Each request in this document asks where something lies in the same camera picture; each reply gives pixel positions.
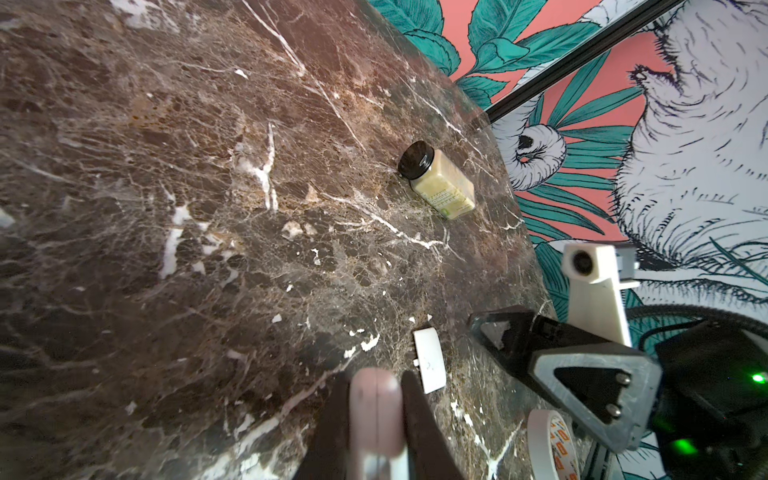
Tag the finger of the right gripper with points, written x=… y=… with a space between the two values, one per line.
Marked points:
x=607 y=388
x=512 y=335

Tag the clear tape roll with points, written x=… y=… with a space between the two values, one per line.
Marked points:
x=551 y=448

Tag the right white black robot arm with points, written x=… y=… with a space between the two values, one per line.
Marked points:
x=669 y=320

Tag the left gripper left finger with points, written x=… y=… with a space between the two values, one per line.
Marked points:
x=327 y=454

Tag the white battery cover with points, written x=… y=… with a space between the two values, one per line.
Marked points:
x=430 y=360

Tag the white red remote control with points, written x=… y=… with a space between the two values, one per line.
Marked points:
x=377 y=441

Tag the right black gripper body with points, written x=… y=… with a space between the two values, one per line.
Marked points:
x=711 y=417

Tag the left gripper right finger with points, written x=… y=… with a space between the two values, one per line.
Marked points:
x=429 y=456

